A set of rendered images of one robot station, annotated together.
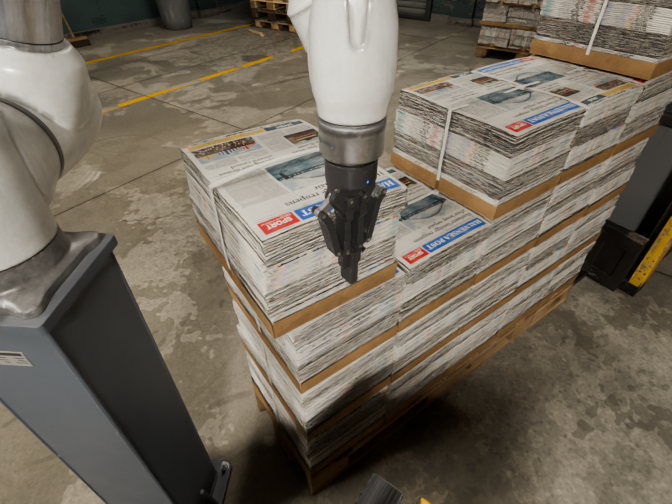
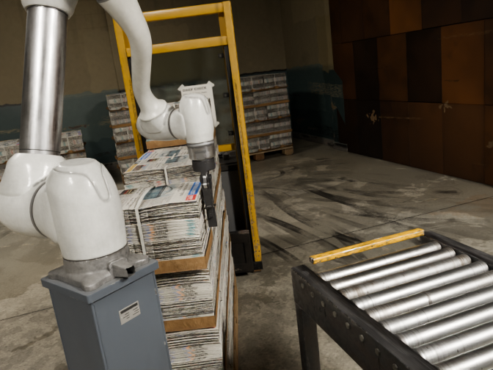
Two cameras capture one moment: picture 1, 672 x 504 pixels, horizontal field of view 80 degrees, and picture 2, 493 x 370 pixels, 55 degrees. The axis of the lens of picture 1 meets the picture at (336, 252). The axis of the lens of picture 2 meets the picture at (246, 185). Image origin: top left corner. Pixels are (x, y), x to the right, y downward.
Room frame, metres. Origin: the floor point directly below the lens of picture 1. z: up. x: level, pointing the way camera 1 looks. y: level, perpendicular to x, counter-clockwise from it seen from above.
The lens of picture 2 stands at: (-0.51, 1.14, 1.44)
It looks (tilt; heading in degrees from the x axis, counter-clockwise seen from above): 14 degrees down; 306
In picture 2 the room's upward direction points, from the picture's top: 7 degrees counter-clockwise
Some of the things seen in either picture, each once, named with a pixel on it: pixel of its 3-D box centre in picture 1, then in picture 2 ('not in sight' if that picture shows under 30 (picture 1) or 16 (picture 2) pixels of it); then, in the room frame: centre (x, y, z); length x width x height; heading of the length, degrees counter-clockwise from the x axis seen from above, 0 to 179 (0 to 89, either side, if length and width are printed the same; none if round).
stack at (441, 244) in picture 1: (417, 294); (187, 301); (0.96, -0.28, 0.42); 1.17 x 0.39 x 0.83; 126
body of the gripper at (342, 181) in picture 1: (350, 183); (205, 172); (0.51, -0.02, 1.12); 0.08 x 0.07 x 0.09; 126
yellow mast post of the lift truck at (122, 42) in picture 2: not in sight; (144, 150); (1.91, -1.03, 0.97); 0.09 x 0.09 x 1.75; 36
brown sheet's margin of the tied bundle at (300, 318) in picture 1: (317, 275); (187, 248); (0.59, 0.04, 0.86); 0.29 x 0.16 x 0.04; 125
